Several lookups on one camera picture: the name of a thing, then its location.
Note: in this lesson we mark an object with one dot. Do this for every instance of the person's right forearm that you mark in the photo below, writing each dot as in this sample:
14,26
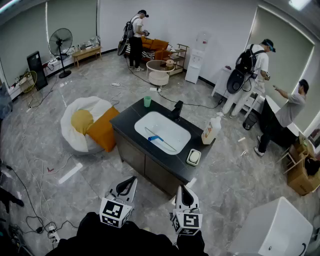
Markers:
190,241

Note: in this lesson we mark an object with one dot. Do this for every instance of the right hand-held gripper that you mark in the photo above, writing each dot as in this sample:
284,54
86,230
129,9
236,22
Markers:
187,221

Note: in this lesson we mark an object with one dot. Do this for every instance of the wooden bench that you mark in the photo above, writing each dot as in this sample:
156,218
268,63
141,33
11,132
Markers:
86,52

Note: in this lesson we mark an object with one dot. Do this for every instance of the black bag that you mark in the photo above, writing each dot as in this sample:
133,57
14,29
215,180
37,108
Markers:
312,166

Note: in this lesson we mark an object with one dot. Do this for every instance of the white bean bag chair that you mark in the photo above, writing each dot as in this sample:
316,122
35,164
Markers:
72,140

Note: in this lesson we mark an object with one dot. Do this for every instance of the white soap bar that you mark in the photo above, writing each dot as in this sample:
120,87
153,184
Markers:
194,157

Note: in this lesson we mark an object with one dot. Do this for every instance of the black tower appliance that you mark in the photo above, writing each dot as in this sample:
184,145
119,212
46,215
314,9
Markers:
37,70

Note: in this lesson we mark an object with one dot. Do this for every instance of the black top vanity cabinet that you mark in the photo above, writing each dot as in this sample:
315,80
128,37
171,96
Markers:
125,122

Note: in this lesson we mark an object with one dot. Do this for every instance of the white water dispenser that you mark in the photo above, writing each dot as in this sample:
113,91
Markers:
196,67

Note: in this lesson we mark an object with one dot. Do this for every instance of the green cup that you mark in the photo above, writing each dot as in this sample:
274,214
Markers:
147,101

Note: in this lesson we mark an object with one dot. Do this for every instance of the round white coffee table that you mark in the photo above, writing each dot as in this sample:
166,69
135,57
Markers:
158,75

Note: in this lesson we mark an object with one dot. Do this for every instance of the white power strip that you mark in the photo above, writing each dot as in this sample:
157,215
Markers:
155,89
115,84

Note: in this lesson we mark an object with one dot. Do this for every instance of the yellow cushion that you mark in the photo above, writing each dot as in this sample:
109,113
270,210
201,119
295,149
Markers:
81,122

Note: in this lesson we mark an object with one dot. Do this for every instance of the wooden spool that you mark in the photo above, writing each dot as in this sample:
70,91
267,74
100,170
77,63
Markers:
170,64

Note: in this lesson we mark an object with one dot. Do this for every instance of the white sink basin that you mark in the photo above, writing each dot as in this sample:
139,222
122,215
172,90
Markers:
172,132

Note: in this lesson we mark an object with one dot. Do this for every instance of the black standing fan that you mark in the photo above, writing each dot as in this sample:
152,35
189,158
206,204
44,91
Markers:
60,41

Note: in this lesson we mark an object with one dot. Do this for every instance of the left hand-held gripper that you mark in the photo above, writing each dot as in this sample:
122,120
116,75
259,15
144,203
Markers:
115,212

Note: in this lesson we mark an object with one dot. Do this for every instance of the cardboard box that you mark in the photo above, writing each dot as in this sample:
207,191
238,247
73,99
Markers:
297,180

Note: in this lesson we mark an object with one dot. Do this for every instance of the white desk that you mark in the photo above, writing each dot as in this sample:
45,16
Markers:
220,82

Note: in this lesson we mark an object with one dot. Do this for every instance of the person's left forearm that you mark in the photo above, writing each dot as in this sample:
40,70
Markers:
92,222

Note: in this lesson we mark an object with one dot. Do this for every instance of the wooden shelf cart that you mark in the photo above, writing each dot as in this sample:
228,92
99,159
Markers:
180,57

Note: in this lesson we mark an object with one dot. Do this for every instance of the pale green soap dish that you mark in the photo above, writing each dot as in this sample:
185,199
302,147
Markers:
188,160

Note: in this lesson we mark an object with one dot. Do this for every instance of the black mesh waste basket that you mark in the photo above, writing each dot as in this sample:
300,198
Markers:
250,122

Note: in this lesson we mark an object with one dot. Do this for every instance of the white pump bottle orange label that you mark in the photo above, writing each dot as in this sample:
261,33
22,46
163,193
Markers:
211,132

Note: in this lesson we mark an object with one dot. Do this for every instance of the person's torso in black clothing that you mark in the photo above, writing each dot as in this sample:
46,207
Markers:
120,245

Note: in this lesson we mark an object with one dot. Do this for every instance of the white rectangular fixture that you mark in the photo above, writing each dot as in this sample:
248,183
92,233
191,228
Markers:
275,225

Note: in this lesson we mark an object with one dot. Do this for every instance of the orange cushion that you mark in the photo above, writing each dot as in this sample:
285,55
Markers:
102,132

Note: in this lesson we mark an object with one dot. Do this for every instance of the wooden chair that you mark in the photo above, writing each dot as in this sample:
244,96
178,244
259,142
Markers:
291,162

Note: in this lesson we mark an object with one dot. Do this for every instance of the orange sofa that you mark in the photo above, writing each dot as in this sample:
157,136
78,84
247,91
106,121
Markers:
158,45

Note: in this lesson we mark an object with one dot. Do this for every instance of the black faucet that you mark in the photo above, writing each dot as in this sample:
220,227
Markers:
176,111

